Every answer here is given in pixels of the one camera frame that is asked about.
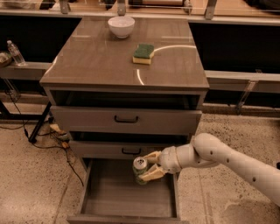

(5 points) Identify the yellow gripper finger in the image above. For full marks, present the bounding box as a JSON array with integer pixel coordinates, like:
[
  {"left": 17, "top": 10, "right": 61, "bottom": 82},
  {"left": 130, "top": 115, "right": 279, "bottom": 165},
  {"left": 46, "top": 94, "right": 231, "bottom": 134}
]
[
  {"left": 144, "top": 151, "right": 161, "bottom": 164},
  {"left": 139, "top": 164, "right": 167, "bottom": 182}
]

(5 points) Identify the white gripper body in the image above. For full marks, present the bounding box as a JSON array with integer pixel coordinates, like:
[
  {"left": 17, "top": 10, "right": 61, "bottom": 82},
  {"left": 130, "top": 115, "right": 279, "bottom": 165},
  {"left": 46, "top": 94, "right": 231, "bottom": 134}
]
[{"left": 159, "top": 146, "right": 181, "bottom": 174}]

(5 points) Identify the green soda can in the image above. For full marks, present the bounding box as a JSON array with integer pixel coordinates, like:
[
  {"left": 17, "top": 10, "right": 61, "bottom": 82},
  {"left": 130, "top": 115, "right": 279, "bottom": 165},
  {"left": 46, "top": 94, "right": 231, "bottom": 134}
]
[{"left": 132, "top": 157, "right": 148, "bottom": 185}]

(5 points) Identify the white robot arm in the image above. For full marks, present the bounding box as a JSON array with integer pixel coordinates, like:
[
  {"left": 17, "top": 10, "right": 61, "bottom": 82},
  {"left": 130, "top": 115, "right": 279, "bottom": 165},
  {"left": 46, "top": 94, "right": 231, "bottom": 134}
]
[{"left": 139, "top": 133, "right": 280, "bottom": 206}]

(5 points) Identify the bottom grey open drawer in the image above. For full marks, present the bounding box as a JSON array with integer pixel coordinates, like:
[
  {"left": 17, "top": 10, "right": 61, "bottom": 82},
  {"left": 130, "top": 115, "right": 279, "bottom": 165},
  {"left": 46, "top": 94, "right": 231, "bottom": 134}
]
[{"left": 67, "top": 159, "right": 189, "bottom": 224}]

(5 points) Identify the grey drawer cabinet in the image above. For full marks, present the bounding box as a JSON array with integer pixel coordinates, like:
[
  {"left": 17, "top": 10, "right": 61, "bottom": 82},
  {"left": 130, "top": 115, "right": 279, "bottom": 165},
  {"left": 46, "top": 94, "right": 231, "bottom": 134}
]
[{"left": 40, "top": 17, "right": 209, "bottom": 146}]

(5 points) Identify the middle grey drawer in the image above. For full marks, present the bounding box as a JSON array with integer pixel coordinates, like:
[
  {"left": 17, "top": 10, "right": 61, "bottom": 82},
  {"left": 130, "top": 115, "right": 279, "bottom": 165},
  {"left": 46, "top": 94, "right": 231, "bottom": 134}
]
[{"left": 68, "top": 139, "right": 192, "bottom": 162}]

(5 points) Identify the top grey drawer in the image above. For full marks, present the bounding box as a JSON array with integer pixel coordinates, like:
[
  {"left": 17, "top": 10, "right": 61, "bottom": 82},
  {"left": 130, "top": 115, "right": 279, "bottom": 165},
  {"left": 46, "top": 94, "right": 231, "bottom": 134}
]
[{"left": 51, "top": 106, "right": 202, "bottom": 136}]

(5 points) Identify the green and yellow sponge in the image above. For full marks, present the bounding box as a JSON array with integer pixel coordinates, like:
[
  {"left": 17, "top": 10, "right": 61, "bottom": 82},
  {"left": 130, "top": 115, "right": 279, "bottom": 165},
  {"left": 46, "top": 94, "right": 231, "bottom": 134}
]
[{"left": 132, "top": 44, "right": 154, "bottom": 65}]

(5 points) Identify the black table leg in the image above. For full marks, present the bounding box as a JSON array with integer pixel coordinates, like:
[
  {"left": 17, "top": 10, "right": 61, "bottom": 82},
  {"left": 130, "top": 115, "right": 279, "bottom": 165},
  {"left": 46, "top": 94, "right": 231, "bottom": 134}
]
[{"left": 28, "top": 102, "right": 52, "bottom": 144}]

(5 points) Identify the white ceramic bowl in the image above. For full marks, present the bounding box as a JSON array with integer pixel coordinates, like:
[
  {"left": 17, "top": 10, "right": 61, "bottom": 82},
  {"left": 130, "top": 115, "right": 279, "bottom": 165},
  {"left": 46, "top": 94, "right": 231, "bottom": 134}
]
[{"left": 108, "top": 16, "right": 135, "bottom": 39}]

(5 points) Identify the clear plastic water bottle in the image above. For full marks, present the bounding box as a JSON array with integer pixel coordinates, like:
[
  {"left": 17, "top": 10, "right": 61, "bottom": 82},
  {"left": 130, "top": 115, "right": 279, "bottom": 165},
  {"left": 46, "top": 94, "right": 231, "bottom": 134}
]
[{"left": 7, "top": 40, "right": 26, "bottom": 66}]

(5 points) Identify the round dish on shelf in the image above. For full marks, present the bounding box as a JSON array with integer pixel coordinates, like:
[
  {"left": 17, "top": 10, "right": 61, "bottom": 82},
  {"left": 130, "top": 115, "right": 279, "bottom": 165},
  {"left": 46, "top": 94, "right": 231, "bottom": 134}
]
[{"left": 0, "top": 52, "right": 12, "bottom": 67}]

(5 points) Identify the black floor cable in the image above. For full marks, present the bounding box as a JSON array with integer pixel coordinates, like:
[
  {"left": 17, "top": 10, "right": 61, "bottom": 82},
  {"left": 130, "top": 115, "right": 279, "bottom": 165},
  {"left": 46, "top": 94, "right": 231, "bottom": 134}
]
[{"left": 0, "top": 90, "right": 85, "bottom": 187}]

